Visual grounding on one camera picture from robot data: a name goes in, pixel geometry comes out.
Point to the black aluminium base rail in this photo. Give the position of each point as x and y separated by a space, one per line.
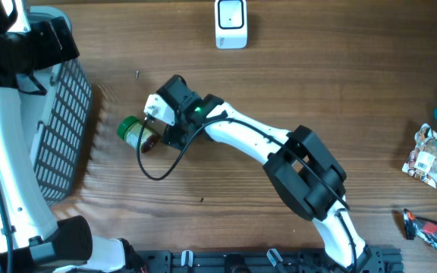
375 260

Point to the cookie snack pouch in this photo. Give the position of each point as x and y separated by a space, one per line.
422 160

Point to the white barcode scanner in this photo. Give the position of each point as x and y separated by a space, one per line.
231 30

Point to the green lid jar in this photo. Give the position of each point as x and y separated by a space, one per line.
132 131

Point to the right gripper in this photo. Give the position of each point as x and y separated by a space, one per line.
178 132

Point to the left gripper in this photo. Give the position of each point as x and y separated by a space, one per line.
51 54

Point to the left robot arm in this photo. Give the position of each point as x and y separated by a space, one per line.
32 239

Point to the hex wrench set packet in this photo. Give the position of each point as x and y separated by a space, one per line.
424 228

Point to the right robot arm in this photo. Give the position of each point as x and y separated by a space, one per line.
303 172

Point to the grey plastic mesh basket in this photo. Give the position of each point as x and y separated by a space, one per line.
55 106

